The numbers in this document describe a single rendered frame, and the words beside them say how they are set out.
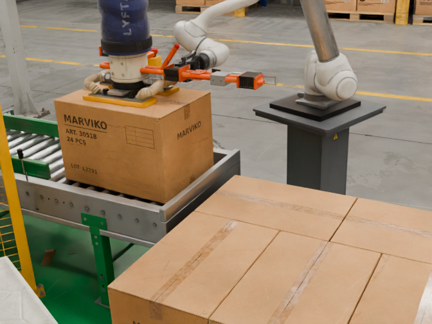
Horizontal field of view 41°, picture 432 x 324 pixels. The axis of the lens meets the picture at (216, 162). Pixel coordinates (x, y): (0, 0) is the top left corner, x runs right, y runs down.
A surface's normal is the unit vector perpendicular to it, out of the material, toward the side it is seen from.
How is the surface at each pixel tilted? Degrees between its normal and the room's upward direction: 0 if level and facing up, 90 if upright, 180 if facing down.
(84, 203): 90
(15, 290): 0
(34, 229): 0
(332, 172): 90
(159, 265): 0
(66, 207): 90
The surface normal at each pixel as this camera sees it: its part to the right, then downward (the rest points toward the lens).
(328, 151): 0.67, 0.27
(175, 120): 0.86, 0.18
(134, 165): -0.51, 0.37
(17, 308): -0.04, -0.91
